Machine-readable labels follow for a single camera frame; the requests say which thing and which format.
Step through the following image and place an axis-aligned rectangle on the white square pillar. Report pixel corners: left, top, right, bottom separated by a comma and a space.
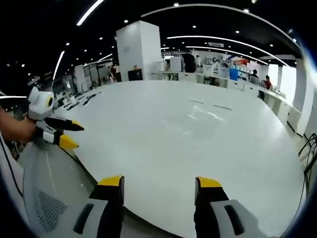
115, 20, 162, 82

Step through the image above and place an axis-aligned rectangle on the black low cabinet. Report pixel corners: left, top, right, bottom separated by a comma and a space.
127, 69, 143, 81

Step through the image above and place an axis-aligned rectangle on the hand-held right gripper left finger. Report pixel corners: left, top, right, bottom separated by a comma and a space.
63, 175, 125, 238

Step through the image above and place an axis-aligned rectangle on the grey mesh office chair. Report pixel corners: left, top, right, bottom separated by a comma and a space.
18, 142, 103, 236

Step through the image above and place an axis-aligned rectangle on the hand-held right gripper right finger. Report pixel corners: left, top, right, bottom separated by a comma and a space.
194, 176, 264, 238

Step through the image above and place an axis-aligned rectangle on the straight ceiling light strip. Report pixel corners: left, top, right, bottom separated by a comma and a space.
166, 35, 270, 65
76, 0, 105, 26
53, 50, 65, 81

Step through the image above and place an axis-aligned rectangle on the thin black cable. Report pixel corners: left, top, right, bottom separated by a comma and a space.
0, 136, 25, 199

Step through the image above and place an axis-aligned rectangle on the black metal chair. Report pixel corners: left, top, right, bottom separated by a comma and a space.
298, 132, 317, 190

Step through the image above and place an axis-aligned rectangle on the group of black tools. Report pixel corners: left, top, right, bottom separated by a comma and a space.
61, 91, 103, 112

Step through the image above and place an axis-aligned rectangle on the long curved ceiling light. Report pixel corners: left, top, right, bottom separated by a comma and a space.
140, 3, 302, 53

